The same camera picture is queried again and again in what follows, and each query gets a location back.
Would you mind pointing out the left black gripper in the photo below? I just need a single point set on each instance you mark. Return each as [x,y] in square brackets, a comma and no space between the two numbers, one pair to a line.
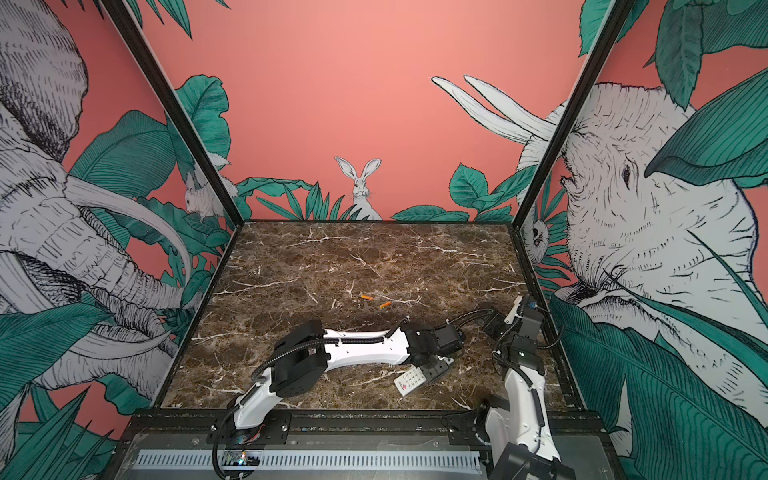
[432,375]

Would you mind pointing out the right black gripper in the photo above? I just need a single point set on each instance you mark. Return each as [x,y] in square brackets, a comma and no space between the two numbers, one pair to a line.
[496,325]

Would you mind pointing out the white remote control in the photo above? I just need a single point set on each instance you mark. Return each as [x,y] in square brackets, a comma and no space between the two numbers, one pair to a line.
[410,380]

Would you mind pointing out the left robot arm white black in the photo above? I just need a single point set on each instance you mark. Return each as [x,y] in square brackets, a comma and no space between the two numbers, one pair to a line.
[310,350]

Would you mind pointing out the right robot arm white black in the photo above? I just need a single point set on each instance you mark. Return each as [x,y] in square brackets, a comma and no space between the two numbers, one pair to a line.
[518,430]

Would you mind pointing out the small circuit board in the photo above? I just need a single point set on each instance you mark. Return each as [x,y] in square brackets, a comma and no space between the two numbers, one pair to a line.
[241,459]

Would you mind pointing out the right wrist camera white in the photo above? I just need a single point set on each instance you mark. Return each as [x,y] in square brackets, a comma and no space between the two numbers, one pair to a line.
[513,313]

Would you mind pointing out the white slotted cable duct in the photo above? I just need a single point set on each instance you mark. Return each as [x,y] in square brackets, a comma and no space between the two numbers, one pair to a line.
[325,460]

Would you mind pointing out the black mounting rail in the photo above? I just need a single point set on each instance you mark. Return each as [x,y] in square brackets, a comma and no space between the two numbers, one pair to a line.
[461,427]

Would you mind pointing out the right black frame post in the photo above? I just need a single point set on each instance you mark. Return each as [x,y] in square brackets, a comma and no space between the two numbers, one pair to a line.
[609,31]

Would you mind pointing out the black frame post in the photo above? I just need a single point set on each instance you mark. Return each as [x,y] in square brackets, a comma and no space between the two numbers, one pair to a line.
[609,31]
[122,18]

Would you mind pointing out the left black frame post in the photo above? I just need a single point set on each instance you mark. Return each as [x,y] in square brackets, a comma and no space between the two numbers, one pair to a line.
[122,18]

